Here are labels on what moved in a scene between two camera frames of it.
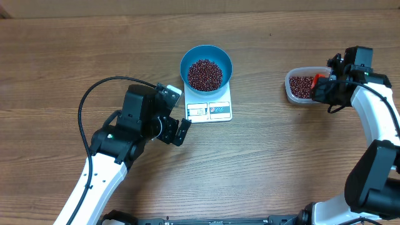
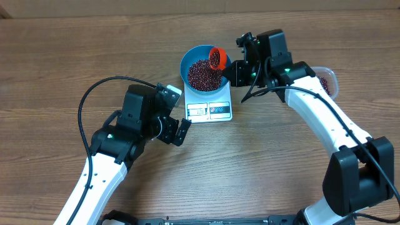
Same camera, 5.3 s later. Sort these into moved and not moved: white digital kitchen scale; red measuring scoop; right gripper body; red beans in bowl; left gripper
Moved: right gripper body; red measuring scoop
Not moved: left gripper; red beans in bowl; white digital kitchen scale
